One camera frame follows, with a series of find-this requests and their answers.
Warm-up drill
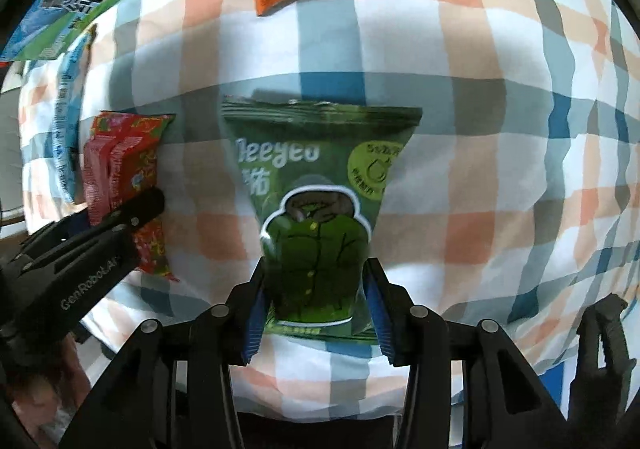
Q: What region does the red snack packet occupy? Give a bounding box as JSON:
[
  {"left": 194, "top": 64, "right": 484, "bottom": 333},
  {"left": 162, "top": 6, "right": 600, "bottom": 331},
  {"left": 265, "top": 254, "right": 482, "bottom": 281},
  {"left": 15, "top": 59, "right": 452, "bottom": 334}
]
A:
[{"left": 81, "top": 111, "right": 177, "bottom": 282}]

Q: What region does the long blue snack packet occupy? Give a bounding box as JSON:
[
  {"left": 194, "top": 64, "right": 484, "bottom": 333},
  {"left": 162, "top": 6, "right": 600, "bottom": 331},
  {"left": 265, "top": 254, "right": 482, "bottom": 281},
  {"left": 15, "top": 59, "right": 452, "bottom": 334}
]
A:
[{"left": 51, "top": 25, "right": 96, "bottom": 203}]

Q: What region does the green snack packet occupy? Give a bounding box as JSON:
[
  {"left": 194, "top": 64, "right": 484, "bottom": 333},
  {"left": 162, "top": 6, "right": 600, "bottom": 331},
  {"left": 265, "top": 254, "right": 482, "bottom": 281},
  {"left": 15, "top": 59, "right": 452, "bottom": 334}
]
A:
[{"left": 220, "top": 97, "right": 422, "bottom": 342}]

